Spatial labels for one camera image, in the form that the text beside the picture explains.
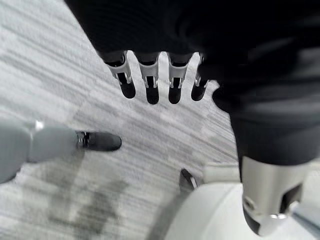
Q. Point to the silver robot leg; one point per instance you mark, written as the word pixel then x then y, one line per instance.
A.
pixel 210 212
pixel 37 145

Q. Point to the dark robot foot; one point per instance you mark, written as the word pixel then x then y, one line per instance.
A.
pixel 185 178
pixel 102 142

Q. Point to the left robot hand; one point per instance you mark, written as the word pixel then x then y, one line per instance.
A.
pixel 200 30

